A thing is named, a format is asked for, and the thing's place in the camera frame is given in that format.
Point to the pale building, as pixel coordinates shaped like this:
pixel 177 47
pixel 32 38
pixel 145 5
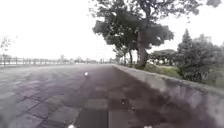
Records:
pixel 204 39

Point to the low speckled stone wall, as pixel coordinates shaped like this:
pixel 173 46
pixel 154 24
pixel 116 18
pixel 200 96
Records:
pixel 186 93

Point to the thin bare tree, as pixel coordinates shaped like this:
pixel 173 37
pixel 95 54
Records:
pixel 5 43

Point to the white bird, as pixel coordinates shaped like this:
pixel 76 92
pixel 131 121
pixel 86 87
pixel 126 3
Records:
pixel 86 73

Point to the grass strip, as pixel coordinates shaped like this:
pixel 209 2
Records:
pixel 163 70

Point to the grey chequered paved plaza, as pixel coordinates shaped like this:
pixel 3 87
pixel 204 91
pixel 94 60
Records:
pixel 100 100

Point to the row of low trees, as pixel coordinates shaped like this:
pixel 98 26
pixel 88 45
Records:
pixel 163 55

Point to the robot's own part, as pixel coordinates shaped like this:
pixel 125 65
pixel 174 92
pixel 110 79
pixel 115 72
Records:
pixel 71 126
pixel 147 126

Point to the large dark tree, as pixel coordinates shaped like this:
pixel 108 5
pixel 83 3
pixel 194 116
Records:
pixel 142 50

